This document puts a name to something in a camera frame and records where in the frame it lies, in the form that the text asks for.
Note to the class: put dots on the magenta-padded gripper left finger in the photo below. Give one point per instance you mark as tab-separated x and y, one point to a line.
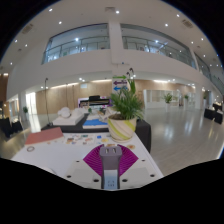
95	161

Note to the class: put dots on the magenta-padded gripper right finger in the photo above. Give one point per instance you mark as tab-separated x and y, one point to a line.
128	160

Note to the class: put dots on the grey charger block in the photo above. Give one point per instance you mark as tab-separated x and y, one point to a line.
110	163

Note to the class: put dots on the black draped table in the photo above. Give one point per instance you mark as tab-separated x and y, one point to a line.
144	133

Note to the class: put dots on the potted plant in striped pot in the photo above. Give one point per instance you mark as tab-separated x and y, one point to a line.
122	128

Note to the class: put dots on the blue flat book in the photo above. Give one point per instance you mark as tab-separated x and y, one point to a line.
95	123

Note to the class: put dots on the pink flat board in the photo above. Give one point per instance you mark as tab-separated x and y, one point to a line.
44	136

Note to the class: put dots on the black piano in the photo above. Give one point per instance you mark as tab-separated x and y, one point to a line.
95	101

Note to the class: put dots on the arrow direction sign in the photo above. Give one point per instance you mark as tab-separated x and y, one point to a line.
120	83

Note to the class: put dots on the black stand pole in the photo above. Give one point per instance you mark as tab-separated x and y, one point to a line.
46	100

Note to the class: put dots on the small potted plant by doorway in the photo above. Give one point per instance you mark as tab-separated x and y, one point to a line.
25	109

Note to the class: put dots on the black chairs group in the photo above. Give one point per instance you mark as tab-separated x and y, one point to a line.
215	113
8	126

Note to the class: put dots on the ceiling lights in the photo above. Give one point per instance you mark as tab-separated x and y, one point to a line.
117	12

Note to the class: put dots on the tall potted plant by wall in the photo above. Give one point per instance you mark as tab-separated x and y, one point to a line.
168	97

